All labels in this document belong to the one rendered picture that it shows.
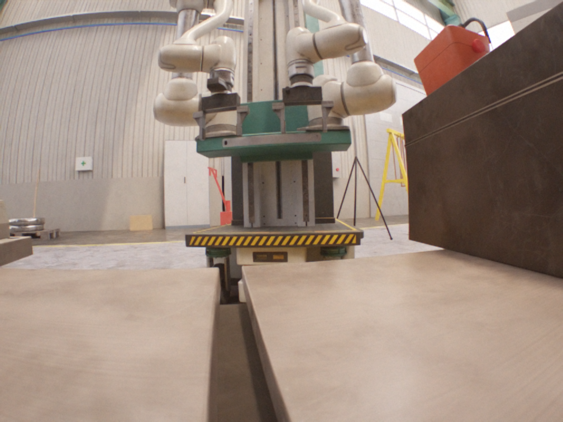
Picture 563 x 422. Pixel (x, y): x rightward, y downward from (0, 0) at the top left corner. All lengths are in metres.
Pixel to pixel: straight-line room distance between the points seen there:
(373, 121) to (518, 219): 8.99
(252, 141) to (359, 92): 0.48
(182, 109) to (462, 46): 1.04
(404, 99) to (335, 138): 10.03
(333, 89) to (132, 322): 1.07
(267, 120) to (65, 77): 7.09
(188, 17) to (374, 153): 8.19
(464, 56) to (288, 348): 0.63
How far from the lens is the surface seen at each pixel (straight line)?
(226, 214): 4.99
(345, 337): 0.23
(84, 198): 6.86
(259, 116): 1.33
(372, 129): 9.25
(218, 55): 1.00
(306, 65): 0.94
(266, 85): 1.48
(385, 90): 1.12
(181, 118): 1.23
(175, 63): 1.01
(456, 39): 0.68
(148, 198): 6.54
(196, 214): 6.02
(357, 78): 1.14
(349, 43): 0.92
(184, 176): 6.04
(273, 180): 1.34
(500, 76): 0.54
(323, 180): 1.44
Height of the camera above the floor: 0.42
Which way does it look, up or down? 1 degrees down
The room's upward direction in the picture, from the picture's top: 2 degrees counter-clockwise
